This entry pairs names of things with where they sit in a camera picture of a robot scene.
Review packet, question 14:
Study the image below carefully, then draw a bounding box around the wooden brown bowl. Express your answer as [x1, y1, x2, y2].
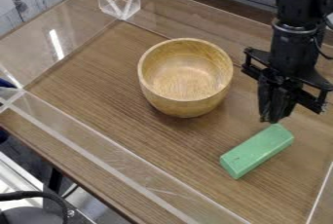
[136, 38, 233, 118]

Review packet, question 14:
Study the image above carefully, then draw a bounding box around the clear acrylic enclosure wall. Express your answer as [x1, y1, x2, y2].
[0, 0, 333, 224]

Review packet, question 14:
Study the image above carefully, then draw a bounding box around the green rectangular block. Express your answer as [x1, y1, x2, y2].
[219, 124, 294, 179]

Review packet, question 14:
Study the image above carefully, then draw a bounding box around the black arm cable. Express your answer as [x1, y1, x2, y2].
[310, 17, 333, 61]

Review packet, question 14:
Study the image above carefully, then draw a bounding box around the black table leg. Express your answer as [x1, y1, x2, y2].
[48, 168, 64, 193]

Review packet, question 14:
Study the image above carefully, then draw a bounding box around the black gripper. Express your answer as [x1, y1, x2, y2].
[241, 20, 333, 124]

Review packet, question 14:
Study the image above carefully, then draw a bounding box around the black cable loop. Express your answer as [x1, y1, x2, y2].
[0, 190, 70, 224]

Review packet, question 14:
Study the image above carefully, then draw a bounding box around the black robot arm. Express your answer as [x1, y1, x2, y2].
[241, 0, 333, 124]

